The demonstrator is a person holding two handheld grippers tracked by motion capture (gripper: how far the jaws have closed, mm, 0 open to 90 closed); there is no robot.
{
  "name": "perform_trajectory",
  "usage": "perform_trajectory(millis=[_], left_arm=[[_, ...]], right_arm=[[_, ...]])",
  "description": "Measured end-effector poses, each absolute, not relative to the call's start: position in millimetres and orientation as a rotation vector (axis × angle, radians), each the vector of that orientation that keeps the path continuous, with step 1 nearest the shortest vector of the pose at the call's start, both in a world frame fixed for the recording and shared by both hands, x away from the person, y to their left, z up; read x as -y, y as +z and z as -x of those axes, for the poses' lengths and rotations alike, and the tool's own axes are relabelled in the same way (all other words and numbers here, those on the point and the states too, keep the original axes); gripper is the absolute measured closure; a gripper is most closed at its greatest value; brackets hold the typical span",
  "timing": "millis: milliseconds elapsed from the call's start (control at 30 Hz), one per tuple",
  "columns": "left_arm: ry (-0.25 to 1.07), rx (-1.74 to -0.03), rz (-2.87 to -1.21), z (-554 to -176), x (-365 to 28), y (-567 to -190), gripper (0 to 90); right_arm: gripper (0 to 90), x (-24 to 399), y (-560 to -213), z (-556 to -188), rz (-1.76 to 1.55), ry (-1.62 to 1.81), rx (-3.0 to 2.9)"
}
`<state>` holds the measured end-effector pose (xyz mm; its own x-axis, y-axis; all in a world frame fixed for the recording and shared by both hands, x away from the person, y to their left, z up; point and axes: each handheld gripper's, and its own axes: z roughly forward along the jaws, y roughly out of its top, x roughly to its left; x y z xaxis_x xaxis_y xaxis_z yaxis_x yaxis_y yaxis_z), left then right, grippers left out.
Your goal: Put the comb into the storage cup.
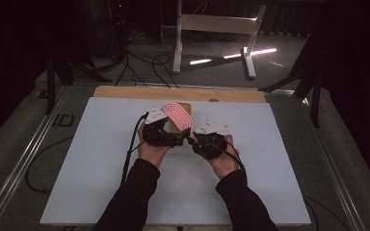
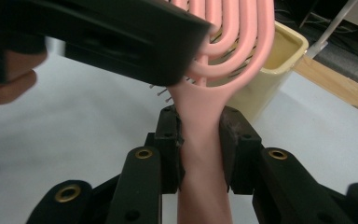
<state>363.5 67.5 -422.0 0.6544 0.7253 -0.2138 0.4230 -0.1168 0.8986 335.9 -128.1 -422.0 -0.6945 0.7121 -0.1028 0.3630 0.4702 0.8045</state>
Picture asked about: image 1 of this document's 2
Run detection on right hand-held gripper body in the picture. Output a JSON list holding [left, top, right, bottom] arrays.
[[193, 119, 230, 161]]

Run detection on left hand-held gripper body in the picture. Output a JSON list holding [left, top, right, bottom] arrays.
[[142, 107, 178, 148]]

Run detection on beige square cup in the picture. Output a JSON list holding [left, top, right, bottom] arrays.
[[163, 101, 195, 135]]

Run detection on person's left hand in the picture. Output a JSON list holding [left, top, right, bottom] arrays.
[[137, 122, 172, 168]]

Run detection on person's right hand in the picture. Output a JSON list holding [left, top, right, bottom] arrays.
[[207, 134, 241, 180]]

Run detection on wooden table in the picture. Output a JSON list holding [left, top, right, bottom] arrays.
[[92, 85, 267, 104]]

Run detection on light blue table mat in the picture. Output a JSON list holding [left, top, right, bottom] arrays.
[[40, 96, 312, 226]]

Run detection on black tripod stand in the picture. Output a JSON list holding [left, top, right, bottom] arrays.
[[258, 28, 325, 129], [43, 47, 114, 116]]

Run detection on dark equipment rack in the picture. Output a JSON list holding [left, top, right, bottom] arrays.
[[76, 0, 130, 66]]

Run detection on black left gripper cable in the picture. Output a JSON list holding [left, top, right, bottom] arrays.
[[25, 112, 150, 195]]

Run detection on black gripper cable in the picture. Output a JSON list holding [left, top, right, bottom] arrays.
[[25, 112, 150, 195], [216, 140, 352, 231]]

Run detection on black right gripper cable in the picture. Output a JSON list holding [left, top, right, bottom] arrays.
[[216, 140, 352, 231]]

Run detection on black floor cables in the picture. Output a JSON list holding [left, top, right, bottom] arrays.
[[115, 30, 180, 90]]

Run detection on white metal stand frame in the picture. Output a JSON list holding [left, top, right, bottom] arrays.
[[159, 0, 268, 80]]

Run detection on metal floor rail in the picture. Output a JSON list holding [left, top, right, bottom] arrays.
[[0, 85, 71, 231], [301, 95, 367, 231]]

